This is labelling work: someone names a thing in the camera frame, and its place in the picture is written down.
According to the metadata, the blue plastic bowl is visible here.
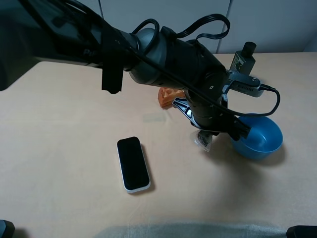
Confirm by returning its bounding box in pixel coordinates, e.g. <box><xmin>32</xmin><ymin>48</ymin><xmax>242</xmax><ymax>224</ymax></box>
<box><xmin>231</xmin><ymin>117</ymin><xmax>283</xmax><ymax>161</ymax></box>

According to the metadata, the dark green bottle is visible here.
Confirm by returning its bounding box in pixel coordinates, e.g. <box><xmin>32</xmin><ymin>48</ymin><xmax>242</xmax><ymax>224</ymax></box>
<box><xmin>230</xmin><ymin>42</ymin><xmax>257</xmax><ymax>75</ymax></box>

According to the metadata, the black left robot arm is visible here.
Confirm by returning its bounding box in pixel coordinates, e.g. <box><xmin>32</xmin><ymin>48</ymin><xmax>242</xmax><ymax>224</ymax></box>
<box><xmin>0</xmin><ymin>0</ymin><xmax>259</xmax><ymax>140</ymax></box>

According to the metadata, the clear plastic item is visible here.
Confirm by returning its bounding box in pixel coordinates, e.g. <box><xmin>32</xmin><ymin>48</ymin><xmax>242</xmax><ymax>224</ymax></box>
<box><xmin>191</xmin><ymin>130</ymin><xmax>213</xmax><ymax>152</ymax></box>

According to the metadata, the black left base corner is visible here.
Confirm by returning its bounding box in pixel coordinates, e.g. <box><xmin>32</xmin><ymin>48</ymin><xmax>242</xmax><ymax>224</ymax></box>
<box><xmin>0</xmin><ymin>220</ymin><xmax>15</xmax><ymax>238</ymax></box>

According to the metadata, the black white phone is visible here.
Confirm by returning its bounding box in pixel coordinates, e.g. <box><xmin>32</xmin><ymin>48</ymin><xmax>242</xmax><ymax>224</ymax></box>
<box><xmin>117</xmin><ymin>136</ymin><xmax>151</xmax><ymax>193</ymax></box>

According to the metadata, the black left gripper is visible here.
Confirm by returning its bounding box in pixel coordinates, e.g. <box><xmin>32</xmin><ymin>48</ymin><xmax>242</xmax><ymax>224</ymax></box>
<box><xmin>172</xmin><ymin>94</ymin><xmax>251</xmax><ymax>141</ymax></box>

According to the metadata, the black right gripper corner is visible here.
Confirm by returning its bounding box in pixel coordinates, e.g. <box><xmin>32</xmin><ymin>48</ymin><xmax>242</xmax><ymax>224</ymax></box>
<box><xmin>286</xmin><ymin>225</ymin><xmax>317</xmax><ymax>238</ymax></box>

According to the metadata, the orange waffle toy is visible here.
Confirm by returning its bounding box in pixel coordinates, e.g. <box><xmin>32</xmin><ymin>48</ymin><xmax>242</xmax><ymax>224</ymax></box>
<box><xmin>158</xmin><ymin>87</ymin><xmax>185</xmax><ymax>108</ymax></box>

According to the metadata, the black camera cable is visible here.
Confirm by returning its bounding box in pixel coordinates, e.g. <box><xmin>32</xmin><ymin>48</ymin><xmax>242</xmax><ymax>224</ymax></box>
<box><xmin>230</xmin><ymin>84</ymin><xmax>281</xmax><ymax>118</ymax></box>

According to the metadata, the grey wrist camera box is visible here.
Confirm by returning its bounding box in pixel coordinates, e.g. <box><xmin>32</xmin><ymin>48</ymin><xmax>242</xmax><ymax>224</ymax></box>
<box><xmin>222</xmin><ymin>70</ymin><xmax>264</xmax><ymax>98</ymax></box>

